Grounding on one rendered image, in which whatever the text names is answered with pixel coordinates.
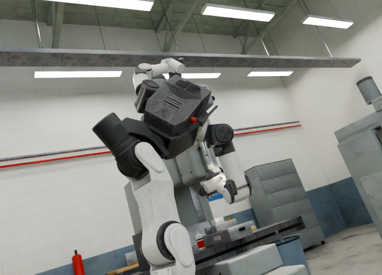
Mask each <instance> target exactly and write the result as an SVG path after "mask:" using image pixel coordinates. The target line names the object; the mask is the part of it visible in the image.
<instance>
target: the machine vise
mask: <svg viewBox="0 0 382 275"><path fill-rule="evenodd" d="M240 227H245V228H246V229H245V230H244V231H239V228H240ZM204 230H205V234H206V235H205V236H203V237H202V238H203V240H204V244H205V248H207V247H212V246H215V245H220V244H224V243H229V242H232V241H235V240H238V239H241V238H244V237H246V236H249V235H252V234H253V232H252V229H251V226H250V223H249V222H245V223H242V224H239V225H236V226H233V227H230V228H227V229H224V230H221V231H218V232H215V233H212V230H211V227H208V228H204Z"/></svg>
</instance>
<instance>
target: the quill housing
mask: <svg viewBox="0 0 382 275"><path fill-rule="evenodd" d="M205 144H206V140H205ZM206 147H207V145H206ZM197 149H198V146H196V148H194V149H192V150H190V151H188V152H182V153H181V154H179V155H178V156H176V161H177V165H178V168H179V170H180V174H181V178H182V181H183V183H184V185H186V186H188V185H192V184H197V181H199V180H201V179H204V178H205V177H206V175H207V174H208V173H209V172H210V171H213V172H214V173H215V175H214V177H215V176H217V175H219V173H220V168H219V165H218V163H217V159H216V157H215V154H214V151H213V149H212V148H210V149H208V148H207V151H208V153H209V156H210V159H211V162H212V164H213V167H214V169H212V170H210V171H207V172H206V170H205V167H204V164H203V161H202V158H201V155H200V152H199V150H197Z"/></svg>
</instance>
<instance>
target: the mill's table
mask: <svg viewBox="0 0 382 275"><path fill-rule="evenodd" d="M304 228H306V227H305V224H304V222H303V220H302V217H301V216H298V217H295V218H291V219H287V220H284V221H280V222H277V223H274V224H271V225H268V226H266V227H263V228H260V229H258V230H254V231H253V234H252V235H249V236H246V237H243V238H241V239H238V240H235V241H232V242H229V243H224V244H220V245H215V246H212V247H207V248H206V249H203V250H201V251H195V252H193V256H194V262H195V265H196V271H198V270H201V269H203V268H206V267H208V266H211V265H213V264H216V263H218V262H221V261H223V260H226V259H229V258H231V257H234V256H236V255H239V254H241V253H243V252H246V251H249V250H251V249H254V248H256V247H259V246H261V245H264V244H267V243H269V242H271V241H274V240H276V239H279V238H281V237H284V236H287V235H289V234H292V233H294V232H296V231H299V230H302V229H304ZM196 271H195V272H196ZM131 275H151V274H150V270H146V271H143V272H137V273H134V274H131Z"/></svg>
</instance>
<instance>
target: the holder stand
mask: <svg viewBox="0 0 382 275"><path fill-rule="evenodd" d="M142 233H143V229H142V230H139V231H138V234H135V235H133V236H132V239H133V242H134V247H135V251H136V256H137V259H138V263H139V268H140V271H141V272H143V271H146V270H150V269H151V267H150V265H149V263H148V262H147V261H146V260H145V258H144V257H143V255H142V253H141V250H140V242H141V239H142Z"/></svg>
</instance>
